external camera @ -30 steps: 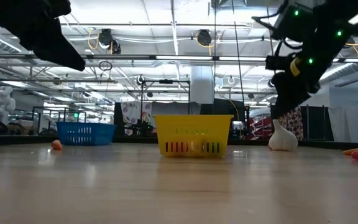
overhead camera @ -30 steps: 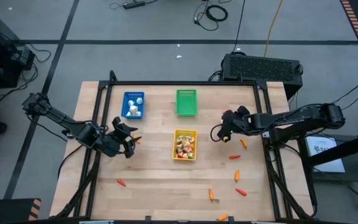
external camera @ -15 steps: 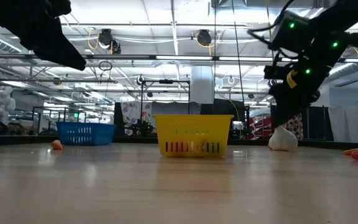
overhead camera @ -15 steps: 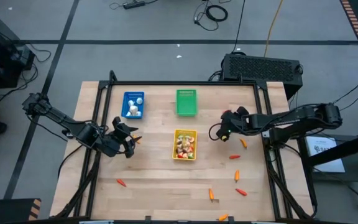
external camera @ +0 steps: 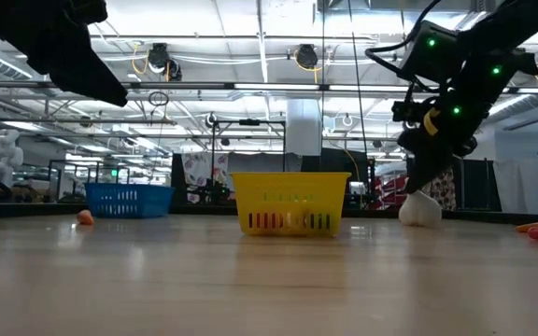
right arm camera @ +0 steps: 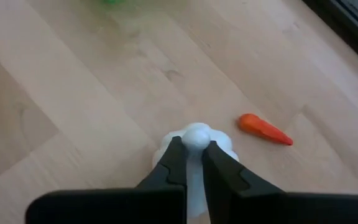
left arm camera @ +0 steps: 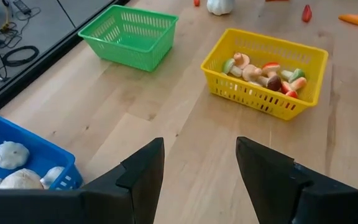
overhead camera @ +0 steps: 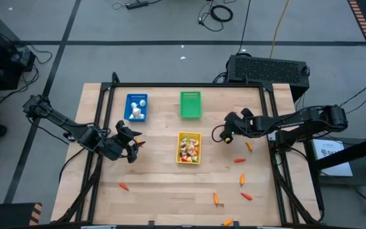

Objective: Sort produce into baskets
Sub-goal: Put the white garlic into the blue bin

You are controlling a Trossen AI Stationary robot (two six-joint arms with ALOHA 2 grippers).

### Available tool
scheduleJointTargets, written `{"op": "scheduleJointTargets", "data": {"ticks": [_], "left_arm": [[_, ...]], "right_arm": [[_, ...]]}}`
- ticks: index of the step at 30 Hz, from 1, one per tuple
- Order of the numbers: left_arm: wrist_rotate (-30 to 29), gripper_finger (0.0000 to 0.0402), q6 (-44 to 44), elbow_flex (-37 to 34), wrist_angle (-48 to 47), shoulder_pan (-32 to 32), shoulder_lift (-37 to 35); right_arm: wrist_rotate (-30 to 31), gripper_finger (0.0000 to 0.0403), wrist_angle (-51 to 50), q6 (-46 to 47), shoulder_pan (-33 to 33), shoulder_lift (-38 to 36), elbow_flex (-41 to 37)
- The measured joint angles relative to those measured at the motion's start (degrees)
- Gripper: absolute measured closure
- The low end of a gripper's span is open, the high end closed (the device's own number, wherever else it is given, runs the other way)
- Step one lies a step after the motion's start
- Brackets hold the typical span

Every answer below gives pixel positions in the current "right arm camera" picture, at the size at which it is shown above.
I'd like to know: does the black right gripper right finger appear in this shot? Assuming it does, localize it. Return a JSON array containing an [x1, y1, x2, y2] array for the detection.
[[202, 140, 358, 224]]

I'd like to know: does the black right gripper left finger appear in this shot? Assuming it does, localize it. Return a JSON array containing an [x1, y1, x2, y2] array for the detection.
[[25, 136, 188, 224]]

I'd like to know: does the red chili pepper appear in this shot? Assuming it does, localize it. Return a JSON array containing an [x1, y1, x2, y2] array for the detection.
[[237, 113, 294, 146]]

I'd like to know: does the large white garlic bulb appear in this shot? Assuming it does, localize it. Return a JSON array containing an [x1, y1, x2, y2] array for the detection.
[[152, 122, 239, 218]]

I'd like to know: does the green plastic basket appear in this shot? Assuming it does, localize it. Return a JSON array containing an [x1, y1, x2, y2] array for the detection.
[[99, 0, 127, 6]]

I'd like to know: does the black metal table frame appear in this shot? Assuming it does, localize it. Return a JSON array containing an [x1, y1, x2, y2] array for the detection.
[[301, 0, 358, 74]]

